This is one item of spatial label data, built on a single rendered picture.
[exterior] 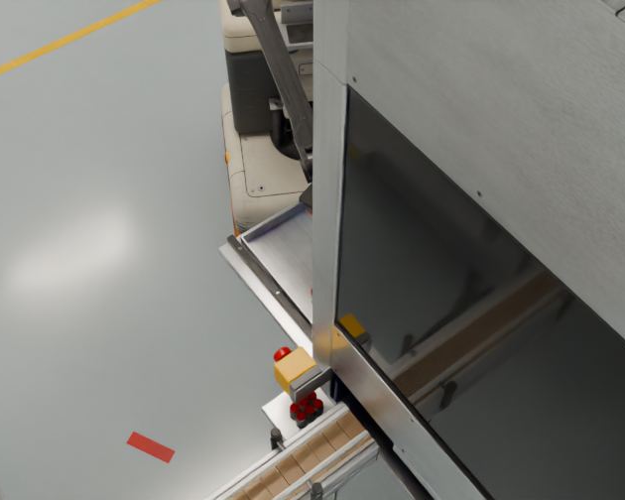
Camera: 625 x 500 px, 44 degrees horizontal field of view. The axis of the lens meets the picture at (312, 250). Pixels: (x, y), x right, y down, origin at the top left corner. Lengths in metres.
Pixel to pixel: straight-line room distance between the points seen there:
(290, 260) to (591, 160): 1.27
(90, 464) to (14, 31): 2.15
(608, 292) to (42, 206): 2.71
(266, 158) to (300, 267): 1.05
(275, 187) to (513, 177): 2.05
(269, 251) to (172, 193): 1.31
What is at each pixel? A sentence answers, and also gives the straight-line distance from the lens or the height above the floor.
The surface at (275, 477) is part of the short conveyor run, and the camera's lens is 1.60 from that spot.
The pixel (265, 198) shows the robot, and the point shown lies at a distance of 2.74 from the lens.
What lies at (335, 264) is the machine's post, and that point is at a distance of 1.25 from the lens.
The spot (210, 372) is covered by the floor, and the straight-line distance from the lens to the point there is 2.72.
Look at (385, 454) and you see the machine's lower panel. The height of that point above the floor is 0.88.
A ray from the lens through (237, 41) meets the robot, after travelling 2.59.
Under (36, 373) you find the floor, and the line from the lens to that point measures 2.86.
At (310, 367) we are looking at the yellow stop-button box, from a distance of 1.57.
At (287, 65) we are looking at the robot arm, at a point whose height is 1.38.
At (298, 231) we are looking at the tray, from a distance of 1.92.
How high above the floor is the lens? 2.46
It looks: 57 degrees down
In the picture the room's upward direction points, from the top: straight up
